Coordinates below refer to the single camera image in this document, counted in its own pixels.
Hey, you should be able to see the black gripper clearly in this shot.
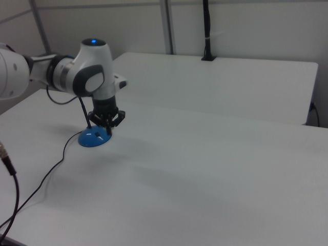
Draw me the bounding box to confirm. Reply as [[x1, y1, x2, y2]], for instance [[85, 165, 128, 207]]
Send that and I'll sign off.
[[88, 95, 127, 136]]

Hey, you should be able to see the blue gooseneck desk lamp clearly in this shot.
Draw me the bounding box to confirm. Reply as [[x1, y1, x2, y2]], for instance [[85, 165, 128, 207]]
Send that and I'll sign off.
[[78, 96, 113, 149]]

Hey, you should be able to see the black clamped pole stand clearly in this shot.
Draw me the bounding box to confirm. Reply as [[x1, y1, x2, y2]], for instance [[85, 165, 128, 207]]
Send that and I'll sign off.
[[200, 0, 218, 62]]

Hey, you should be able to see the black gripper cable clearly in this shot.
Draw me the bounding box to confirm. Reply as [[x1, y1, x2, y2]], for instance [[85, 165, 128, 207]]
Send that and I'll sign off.
[[46, 86, 79, 106]]

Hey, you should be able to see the thin black lamp cord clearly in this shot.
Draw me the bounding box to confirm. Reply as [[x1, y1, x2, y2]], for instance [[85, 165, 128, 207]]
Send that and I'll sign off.
[[0, 130, 83, 233]]

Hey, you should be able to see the thick black camera cable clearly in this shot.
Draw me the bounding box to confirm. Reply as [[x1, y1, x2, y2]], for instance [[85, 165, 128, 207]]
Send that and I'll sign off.
[[0, 140, 21, 240]]

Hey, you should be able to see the grey partition post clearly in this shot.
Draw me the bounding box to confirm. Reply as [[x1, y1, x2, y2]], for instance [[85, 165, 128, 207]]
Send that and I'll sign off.
[[159, 0, 178, 55], [28, 0, 51, 53]]

